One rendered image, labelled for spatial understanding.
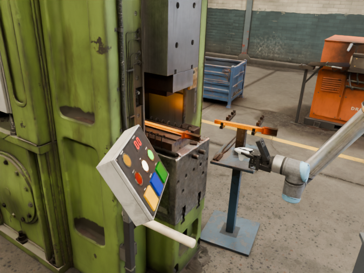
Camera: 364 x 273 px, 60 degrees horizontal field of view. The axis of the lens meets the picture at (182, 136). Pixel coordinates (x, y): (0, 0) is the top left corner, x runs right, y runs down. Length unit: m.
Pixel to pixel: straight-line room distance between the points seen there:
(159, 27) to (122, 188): 0.78
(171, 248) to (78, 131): 0.94
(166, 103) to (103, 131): 0.67
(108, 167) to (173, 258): 1.14
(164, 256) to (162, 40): 1.35
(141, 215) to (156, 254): 1.03
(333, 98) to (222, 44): 5.54
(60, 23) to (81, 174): 0.83
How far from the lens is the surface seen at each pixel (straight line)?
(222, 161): 2.16
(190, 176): 1.91
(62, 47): 1.74
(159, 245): 2.16
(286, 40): 9.30
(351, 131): 1.60
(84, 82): 1.66
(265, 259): 2.53
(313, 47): 9.16
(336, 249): 2.81
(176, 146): 1.78
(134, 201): 1.18
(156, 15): 1.56
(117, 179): 1.15
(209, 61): 6.28
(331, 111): 5.13
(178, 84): 1.66
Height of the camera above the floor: 1.72
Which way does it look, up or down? 24 degrees down
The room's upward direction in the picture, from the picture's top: 2 degrees clockwise
